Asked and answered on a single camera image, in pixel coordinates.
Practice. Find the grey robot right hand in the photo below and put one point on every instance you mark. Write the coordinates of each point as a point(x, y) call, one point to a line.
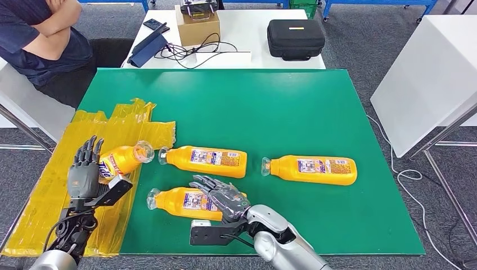
point(229, 201)

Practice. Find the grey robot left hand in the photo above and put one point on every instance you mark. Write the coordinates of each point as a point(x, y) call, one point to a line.
point(82, 180)

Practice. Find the orange detergent bottle clear cap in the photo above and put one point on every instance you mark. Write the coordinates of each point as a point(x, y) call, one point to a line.
point(179, 160)
point(287, 168)
point(123, 158)
point(171, 203)

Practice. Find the person's right forearm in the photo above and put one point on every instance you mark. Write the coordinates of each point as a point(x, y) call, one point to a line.
point(44, 46)

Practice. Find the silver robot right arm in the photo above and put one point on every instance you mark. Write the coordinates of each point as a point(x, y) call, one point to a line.
point(275, 238)

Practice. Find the person's left forearm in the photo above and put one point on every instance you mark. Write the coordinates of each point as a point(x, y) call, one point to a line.
point(63, 20)

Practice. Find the yellow taped plastic sheet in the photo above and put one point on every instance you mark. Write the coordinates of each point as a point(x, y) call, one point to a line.
point(37, 186)

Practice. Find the metal bench leg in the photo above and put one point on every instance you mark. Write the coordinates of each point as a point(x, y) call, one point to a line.
point(22, 128)

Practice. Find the white bench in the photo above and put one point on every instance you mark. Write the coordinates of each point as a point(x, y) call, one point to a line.
point(29, 110)

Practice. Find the green table board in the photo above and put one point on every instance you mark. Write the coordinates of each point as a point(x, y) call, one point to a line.
point(279, 111)

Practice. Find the dark blue tablet folder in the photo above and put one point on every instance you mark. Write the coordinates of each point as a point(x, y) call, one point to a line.
point(149, 48)

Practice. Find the person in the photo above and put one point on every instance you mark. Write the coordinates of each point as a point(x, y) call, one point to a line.
point(15, 44)

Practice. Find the brown cardboard box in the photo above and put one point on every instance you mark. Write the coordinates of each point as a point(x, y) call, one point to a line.
point(197, 32)

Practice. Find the black smartphone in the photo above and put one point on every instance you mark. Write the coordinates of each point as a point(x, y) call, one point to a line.
point(152, 24)

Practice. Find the white table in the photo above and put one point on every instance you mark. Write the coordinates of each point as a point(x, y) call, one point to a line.
point(242, 29)

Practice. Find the black zip carrying case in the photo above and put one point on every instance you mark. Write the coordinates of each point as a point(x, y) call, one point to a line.
point(295, 41)

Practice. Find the green plastic crate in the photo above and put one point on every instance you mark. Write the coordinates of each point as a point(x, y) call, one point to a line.
point(303, 5)

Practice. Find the large white tabletop panel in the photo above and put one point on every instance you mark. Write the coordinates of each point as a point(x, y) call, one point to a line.
point(428, 74)

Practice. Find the blue metal rack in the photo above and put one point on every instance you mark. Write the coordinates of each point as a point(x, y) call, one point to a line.
point(372, 2)

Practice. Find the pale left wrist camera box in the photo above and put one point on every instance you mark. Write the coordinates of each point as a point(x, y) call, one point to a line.
point(115, 190)

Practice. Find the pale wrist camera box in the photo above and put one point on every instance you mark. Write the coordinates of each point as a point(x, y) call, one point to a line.
point(208, 234)
point(115, 190)

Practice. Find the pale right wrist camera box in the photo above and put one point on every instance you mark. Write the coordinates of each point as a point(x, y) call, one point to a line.
point(208, 234)

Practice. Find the metal table frame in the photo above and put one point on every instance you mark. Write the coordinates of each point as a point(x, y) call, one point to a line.
point(448, 190)

